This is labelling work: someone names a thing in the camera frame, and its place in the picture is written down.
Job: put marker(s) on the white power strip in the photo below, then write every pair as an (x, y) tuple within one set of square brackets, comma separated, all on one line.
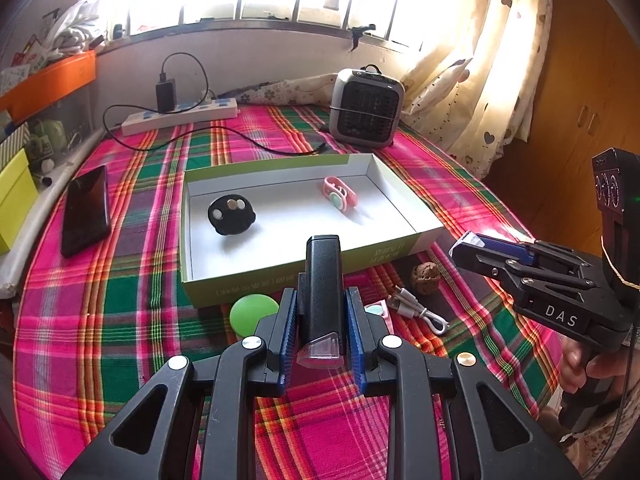
[(175, 116)]

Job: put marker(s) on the person's floral clothing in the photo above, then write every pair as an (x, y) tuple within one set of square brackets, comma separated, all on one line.
[(617, 452)]

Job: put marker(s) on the striped gift box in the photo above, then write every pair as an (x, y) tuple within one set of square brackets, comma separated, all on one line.
[(12, 145)]

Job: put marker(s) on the plaid tablecloth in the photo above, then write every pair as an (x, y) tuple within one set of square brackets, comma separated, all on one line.
[(125, 310)]

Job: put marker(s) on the orange tray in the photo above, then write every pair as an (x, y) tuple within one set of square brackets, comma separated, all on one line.
[(55, 77)]

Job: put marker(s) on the person's right hand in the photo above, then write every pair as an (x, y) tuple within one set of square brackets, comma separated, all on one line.
[(571, 365)]

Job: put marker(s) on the cream heart print curtain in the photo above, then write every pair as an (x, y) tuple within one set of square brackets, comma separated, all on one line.
[(500, 60)]

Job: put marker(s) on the black charger plug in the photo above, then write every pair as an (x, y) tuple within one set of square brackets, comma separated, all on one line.
[(165, 95)]

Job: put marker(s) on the yellow-green box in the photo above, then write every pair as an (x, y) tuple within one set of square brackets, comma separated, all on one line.
[(15, 200)]

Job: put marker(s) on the grey portable heater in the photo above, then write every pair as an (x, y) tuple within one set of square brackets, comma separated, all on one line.
[(367, 105)]

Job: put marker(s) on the brown walnut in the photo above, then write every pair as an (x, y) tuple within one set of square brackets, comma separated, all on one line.
[(424, 276)]

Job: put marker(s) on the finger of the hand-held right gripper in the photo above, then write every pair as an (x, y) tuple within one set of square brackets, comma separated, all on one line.
[(500, 242), (480, 260)]

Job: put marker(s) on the black smartphone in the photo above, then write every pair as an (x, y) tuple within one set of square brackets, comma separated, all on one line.
[(85, 210)]

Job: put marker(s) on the black round disc with buttons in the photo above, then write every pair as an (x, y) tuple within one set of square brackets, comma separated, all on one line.
[(227, 222)]

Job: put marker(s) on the white plastic bag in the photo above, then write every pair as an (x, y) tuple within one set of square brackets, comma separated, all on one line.
[(75, 25)]

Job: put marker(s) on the wooden wardrobe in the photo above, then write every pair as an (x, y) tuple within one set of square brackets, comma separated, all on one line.
[(590, 85)]

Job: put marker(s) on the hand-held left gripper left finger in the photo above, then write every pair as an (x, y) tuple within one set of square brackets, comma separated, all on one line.
[(289, 345)]

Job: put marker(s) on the black window latch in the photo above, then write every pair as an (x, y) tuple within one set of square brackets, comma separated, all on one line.
[(361, 32)]

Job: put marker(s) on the green and white cardboard box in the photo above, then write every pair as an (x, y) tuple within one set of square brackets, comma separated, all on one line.
[(300, 220)]

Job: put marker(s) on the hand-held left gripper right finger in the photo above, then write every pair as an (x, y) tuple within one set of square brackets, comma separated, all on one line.
[(356, 345)]

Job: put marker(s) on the green mushroom-shaped knob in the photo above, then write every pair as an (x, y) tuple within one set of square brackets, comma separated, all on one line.
[(250, 312)]

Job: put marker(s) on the black bike light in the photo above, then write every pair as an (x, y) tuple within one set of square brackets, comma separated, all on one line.
[(322, 285)]

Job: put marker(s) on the floral pillow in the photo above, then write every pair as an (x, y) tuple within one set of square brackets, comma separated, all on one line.
[(280, 91)]

